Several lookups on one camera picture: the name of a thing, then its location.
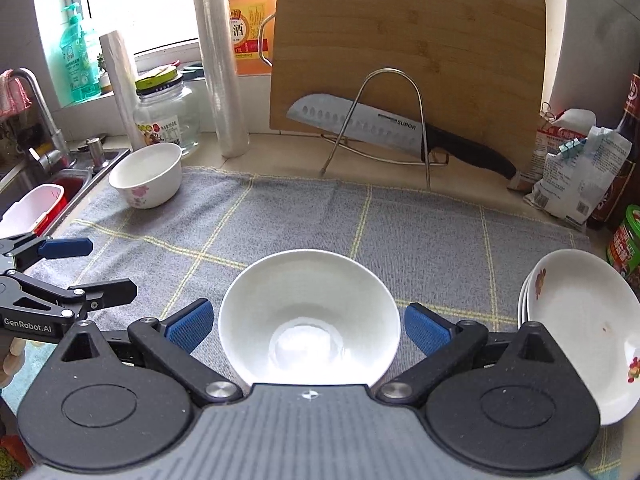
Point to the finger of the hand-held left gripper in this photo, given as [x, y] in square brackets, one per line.
[110, 294]
[65, 249]

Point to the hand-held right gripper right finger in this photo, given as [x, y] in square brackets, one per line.
[425, 327]

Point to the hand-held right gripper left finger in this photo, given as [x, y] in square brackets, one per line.
[192, 322]

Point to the white fruit print plate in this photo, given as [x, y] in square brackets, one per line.
[520, 305]

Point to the white plate with dark stain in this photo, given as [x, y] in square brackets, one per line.
[525, 305]

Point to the white pink flower bowl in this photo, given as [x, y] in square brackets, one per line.
[145, 180]
[310, 300]

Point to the white plate with brown speck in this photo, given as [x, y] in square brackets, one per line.
[585, 320]

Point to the person's left hand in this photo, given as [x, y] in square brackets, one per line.
[9, 360]

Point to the white colander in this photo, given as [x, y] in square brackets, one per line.
[30, 207]

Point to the red basin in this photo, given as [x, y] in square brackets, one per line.
[75, 182]

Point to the metal sink fixture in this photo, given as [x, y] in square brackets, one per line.
[95, 152]

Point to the stainless steel sink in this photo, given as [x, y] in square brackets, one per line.
[115, 155]

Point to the metal faucet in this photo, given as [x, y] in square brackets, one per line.
[47, 115]

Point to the grey and teal checked towel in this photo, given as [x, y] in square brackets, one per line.
[300, 220]

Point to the pink cloth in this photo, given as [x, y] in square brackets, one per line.
[12, 97]

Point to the glass jar with green lid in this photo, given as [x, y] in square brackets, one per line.
[165, 120]

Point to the short plastic wrap roll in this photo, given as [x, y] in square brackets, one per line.
[120, 90]

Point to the small potted plant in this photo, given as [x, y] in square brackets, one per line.
[105, 82]

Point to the green dish soap bottle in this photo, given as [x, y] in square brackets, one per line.
[80, 65]

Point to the white crumpled bag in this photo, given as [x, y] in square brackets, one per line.
[585, 185]

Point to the green lidded jar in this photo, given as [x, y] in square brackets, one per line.
[627, 250]

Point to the blue binder clips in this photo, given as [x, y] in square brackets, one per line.
[570, 146]

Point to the tall plastic wrap roll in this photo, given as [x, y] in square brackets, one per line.
[220, 70]

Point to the white bag with red print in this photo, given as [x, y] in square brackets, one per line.
[560, 127]

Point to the dark soy sauce bottle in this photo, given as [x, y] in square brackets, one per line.
[627, 180]

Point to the window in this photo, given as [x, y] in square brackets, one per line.
[150, 5]

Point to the yellow cooking wine jug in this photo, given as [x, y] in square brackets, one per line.
[250, 35]

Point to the bamboo cutting board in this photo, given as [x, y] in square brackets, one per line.
[400, 25]

